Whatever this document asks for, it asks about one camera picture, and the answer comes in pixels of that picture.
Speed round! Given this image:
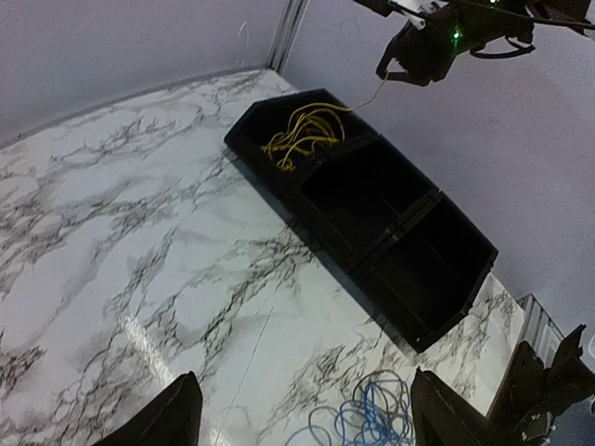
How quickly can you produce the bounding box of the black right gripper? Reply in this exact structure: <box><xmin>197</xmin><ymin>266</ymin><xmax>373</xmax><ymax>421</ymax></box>
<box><xmin>376</xmin><ymin>1</ymin><xmax>535</xmax><ymax>86</ymax></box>

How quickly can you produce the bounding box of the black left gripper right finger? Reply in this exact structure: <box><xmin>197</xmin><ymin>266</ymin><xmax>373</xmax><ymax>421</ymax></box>
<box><xmin>411</xmin><ymin>368</ymin><xmax>511</xmax><ymax>446</ymax></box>

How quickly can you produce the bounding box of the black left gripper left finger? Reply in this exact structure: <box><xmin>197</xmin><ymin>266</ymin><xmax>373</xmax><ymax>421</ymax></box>
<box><xmin>96</xmin><ymin>372</ymin><xmax>203</xmax><ymax>446</ymax></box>

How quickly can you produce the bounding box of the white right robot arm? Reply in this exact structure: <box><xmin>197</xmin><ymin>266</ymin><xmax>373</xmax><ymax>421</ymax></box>
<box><xmin>362</xmin><ymin>1</ymin><xmax>594</xmax><ymax>445</ymax></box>

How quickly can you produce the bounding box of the black bin near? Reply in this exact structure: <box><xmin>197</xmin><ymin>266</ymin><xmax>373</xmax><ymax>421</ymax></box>
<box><xmin>354</xmin><ymin>192</ymin><xmax>498</xmax><ymax>353</ymax></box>

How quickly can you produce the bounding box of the black bin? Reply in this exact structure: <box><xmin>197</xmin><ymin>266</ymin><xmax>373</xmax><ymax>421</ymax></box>
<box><xmin>281</xmin><ymin>135</ymin><xmax>438</xmax><ymax>272</ymax></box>
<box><xmin>354</xmin><ymin>192</ymin><xmax>498</xmax><ymax>353</ymax></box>
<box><xmin>224</xmin><ymin>88</ymin><xmax>377</xmax><ymax>203</ymax></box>

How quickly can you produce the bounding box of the black bin middle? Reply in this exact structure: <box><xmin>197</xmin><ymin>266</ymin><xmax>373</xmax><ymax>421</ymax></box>
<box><xmin>281</xmin><ymin>135</ymin><xmax>438</xmax><ymax>272</ymax></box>

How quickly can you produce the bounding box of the black bin far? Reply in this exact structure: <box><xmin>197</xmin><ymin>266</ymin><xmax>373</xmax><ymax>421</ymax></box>
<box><xmin>224</xmin><ymin>88</ymin><xmax>377</xmax><ymax>203</ymax></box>

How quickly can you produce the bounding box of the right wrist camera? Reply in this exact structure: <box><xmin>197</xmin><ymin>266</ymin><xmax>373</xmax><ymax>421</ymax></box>
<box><xmin>352</xmin><ymin>0</ymin><xmax>443</xmax><ymax>27</ymax></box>

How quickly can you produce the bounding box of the blue cable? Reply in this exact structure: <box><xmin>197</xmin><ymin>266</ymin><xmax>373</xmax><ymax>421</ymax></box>
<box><xmin>285</xmin><ymin>378</ymin><xmax>415</xmax><ymax>446</ymax></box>

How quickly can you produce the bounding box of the dark grey cable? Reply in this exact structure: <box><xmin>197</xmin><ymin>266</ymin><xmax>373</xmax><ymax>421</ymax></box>
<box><xmin>306</xmin><ymin>369</ymin><xmax>415</xmax><ymax>446</ymax></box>

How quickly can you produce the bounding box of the right corner aluminium post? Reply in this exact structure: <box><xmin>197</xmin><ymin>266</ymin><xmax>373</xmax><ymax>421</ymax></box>
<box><xmin>266</xmin><ymin>0</ymin><xmax>309</xmax><ymax>74</ymax></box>

